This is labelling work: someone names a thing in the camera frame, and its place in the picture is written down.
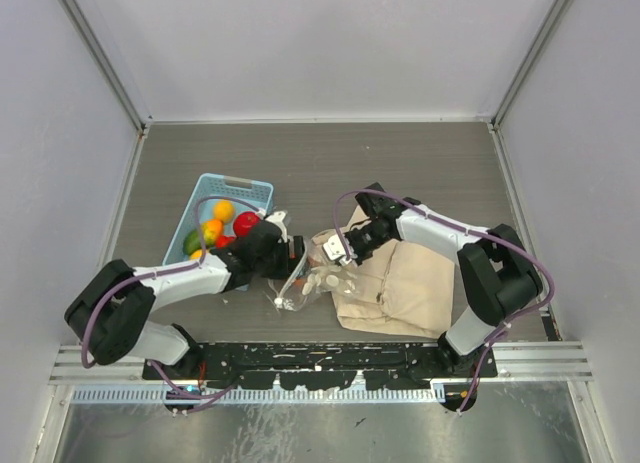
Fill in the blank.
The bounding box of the black paint-chipped base rail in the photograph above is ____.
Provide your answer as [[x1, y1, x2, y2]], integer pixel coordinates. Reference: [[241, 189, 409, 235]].
[[163, 342, 498, 391]]

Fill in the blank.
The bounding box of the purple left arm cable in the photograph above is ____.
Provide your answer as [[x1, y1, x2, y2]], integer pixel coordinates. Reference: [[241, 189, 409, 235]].
[[80, 196, 271, 417]]

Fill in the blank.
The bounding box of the light blue slotted cable duct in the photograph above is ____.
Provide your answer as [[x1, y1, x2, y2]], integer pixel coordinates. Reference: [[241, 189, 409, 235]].
[[71, 383, 445, 404]]

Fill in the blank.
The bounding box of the red yellow fake pear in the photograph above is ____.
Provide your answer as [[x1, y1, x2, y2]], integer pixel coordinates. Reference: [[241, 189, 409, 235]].
[[215, 235, 236, 248]]

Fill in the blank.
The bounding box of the yellow fake lemon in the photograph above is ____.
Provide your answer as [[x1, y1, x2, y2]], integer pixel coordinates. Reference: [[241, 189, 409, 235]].
[[212, 200, 235, 224]]

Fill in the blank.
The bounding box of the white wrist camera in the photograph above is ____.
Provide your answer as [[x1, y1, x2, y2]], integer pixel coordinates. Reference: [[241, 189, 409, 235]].
[[265, 210, 291, 241], [321, 234, 351, 266]]

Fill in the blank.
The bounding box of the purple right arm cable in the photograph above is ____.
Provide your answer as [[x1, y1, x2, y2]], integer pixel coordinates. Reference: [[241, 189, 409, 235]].
[[332, 188, 557, 414]]

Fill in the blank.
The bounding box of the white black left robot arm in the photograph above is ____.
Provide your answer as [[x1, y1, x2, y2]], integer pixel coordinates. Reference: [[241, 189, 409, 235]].
[[64, 217, 308, 379]]

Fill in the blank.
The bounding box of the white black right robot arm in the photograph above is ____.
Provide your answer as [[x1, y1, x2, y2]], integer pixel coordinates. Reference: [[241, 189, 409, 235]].
[[324, 183, 552, 377]]

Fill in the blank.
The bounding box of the beige folded fabric garment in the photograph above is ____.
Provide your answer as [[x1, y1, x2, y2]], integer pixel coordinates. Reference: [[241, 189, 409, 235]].
[[309, 202, 455, 339]]

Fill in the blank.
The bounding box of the green fake fruit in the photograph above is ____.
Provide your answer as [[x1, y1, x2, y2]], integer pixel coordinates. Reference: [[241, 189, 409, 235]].
[[183, 219, 224, 256]]

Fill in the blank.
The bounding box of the red fake apple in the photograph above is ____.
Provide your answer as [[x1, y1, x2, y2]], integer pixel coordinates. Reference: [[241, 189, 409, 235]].
[[232, 211, 261, 237]]

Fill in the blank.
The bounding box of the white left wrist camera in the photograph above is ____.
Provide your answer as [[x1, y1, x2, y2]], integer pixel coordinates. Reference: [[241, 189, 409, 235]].
[[265, 210, 291, 241]]

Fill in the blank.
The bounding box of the aluminium frame rail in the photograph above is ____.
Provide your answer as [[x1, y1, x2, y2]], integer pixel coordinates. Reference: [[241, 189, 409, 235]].
[[49, 0, 151, 134]]

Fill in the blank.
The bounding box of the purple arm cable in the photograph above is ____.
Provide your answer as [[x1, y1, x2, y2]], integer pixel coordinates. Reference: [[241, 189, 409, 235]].
[[332, 188, 557, 414], [80, 196, 271, 417]]

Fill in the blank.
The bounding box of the light blue plastic basket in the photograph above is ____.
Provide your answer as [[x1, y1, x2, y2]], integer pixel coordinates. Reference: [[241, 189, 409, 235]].
[[162, 173, 274, 265]]

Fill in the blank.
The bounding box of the clear polka dot zip bag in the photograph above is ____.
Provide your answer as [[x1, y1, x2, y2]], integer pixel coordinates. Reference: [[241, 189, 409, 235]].
[[268, 237, 362, 311]]

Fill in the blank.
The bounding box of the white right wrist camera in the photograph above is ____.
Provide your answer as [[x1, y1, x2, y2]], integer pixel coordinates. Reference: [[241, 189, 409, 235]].
[[321, 234, 351, 266]]

